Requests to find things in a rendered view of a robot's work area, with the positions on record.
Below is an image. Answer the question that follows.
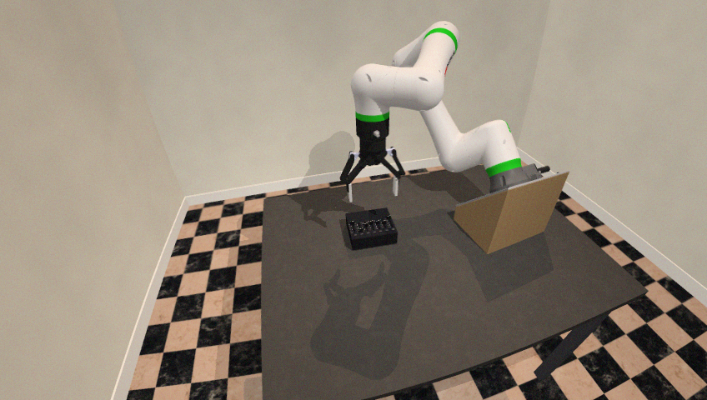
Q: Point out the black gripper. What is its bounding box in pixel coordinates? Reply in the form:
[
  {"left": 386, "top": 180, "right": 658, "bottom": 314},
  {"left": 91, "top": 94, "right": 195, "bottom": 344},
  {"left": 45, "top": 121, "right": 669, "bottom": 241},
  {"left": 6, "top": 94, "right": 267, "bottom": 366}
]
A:
[{"left": 340, "top": 138, "right": 405, "bottom": 202}]

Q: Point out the black lighting desk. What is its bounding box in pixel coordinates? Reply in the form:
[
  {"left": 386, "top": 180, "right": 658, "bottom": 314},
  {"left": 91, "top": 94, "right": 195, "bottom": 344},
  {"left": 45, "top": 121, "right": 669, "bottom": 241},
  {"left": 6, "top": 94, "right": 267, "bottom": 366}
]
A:
[{"left": 345, "top": 207, "right": 398, "bottom": 250}]

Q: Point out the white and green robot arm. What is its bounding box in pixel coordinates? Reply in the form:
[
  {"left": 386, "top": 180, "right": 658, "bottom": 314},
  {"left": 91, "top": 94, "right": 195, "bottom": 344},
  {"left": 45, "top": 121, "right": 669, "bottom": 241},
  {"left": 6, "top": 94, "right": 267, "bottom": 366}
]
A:
[{"left": 351, "top": 21, "right": 550, "bottom": 193}]

